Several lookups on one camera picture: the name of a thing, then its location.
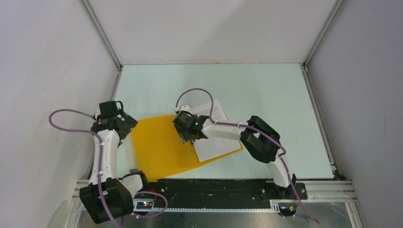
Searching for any printed paper sheet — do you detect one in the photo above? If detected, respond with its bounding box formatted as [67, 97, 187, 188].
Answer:
[193, 99, 243, 162]

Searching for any orange plastic folder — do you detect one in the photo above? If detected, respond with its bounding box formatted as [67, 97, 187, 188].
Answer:
[131, 115, 236, 181]

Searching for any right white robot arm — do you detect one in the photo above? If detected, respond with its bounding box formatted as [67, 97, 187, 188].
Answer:
[173, 111, 296, 199]

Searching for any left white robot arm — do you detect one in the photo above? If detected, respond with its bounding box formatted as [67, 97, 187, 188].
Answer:
[79, 101, 150, 224]

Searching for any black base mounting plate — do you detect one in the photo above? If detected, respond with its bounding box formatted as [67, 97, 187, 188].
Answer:
[147, 179, 308, 209]

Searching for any left controller board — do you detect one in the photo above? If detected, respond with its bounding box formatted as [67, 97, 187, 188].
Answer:
[136, 201, 153, 210]

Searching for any controller board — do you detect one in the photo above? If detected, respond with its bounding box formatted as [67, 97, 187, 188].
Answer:
[278, 206, 297, 217]
[136, 201, 153, 210]

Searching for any right controller board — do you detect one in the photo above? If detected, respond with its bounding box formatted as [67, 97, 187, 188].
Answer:
[278, 206, 297, 217]

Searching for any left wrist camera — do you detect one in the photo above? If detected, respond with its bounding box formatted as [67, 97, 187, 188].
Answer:
[93, 107, 101, 121]

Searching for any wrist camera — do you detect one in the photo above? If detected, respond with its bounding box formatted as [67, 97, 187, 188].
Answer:
[93, 107, 101, 121]
[174, 105, 192, 114]

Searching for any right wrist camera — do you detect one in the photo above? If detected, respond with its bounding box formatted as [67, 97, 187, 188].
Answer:
[174, 105, 192, 114]

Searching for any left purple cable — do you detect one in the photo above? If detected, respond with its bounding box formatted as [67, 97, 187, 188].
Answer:
[48, 109, 168, 228]

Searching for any aluminium frame rail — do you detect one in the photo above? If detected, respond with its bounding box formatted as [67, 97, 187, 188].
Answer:
[75, 179, 358, 212]

